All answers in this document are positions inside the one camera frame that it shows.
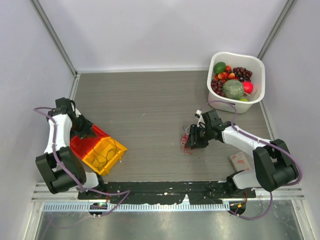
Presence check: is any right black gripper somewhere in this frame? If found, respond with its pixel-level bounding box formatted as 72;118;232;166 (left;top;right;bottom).
185;123;213;149

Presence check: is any coloured cable bundle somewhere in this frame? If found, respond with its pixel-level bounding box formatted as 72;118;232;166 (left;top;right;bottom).
179;125;195;156

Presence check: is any black thin cable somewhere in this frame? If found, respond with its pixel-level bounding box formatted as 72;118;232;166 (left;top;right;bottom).
99;147;120;166

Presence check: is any dark purple thin cable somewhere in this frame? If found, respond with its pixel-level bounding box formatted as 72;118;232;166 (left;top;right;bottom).
90;139;120;172

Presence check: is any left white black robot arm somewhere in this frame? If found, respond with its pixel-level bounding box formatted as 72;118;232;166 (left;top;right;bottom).
34;97;107;200

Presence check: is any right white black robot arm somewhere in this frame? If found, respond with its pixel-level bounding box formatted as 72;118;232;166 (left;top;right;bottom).
184;109;300;198

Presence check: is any red plastic bin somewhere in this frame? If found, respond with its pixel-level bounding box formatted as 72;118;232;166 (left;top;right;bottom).
70;124;110;160

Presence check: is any yellow plastic bin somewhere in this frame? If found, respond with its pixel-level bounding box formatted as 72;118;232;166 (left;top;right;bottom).
82;136;128;176

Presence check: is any stained grey sponge block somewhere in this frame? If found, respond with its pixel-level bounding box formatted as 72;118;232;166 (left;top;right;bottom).
228;151;254;173

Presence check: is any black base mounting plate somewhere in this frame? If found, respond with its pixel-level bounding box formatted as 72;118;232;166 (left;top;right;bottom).
78;181;256;205

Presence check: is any dark grape cluster left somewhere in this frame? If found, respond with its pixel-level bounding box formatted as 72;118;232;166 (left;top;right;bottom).
211;79;226;97

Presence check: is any green netted melon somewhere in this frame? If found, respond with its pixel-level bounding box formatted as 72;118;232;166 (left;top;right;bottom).
222;79;245;100

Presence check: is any red pink apple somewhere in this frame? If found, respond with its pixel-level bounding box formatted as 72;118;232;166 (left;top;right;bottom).
242;81;254;94

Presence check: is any white plastic basket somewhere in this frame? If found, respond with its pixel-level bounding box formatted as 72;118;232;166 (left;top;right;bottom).
207;51;266;114

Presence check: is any green lime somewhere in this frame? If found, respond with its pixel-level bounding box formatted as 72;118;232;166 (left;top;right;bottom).
213;62;227;75

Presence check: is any dark red grape bunch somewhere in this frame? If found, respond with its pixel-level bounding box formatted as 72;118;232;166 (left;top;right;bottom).
233;67;253;82

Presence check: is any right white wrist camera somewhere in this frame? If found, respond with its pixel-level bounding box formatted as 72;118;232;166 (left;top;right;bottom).
195;109;205;127

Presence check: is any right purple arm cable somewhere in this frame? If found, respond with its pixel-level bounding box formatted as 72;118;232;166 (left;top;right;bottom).
199;100;303;221

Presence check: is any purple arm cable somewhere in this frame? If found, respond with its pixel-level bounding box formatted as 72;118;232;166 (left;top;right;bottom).
33;106;131;218
199;100;303;221

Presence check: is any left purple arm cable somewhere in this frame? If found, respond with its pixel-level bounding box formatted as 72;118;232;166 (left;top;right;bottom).
33;106;131;218

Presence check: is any white slotted cable duct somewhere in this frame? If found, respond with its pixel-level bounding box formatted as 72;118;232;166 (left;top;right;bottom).
42;201;230;212

